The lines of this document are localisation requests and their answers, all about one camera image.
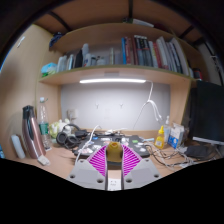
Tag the black pouch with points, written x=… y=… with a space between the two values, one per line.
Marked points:
x=197 y=151

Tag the black monitor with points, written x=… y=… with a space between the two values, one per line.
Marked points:
x=208 y=113

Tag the black headphones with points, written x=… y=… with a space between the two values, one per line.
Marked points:
x=61 y=138

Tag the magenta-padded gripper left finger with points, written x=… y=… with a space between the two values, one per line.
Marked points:
x=96 y=161

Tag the white LED light bar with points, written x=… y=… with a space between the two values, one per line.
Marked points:
x=112 y=81

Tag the yellow charger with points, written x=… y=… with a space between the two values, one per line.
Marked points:
x=114 y=153

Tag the blue and white box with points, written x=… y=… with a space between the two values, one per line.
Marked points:
x=175 y=136

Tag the white green crumpled bag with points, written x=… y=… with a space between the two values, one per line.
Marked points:
x=56 y=128

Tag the clear pump bottle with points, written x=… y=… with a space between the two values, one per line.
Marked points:
x=167 y=130

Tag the white wall hook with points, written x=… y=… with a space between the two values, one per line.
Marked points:
x=97 y=106
x=121 y=106

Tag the clear green-label water bottle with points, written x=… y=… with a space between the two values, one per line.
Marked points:
x=43 y=116

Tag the black sticker-covered laptop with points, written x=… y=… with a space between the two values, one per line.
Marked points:
x=140 y=148

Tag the yellow squeeze bottle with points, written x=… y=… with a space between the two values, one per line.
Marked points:
x=159 y=140

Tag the white wall outlet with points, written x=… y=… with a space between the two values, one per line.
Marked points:
x=73 y=113

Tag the small white block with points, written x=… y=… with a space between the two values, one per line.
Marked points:
x=43 y=160

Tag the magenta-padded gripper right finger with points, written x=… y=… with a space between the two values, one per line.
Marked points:
x=131 y=161

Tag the wooden shelf unit with books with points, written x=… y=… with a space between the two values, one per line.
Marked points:
x=110 y=71

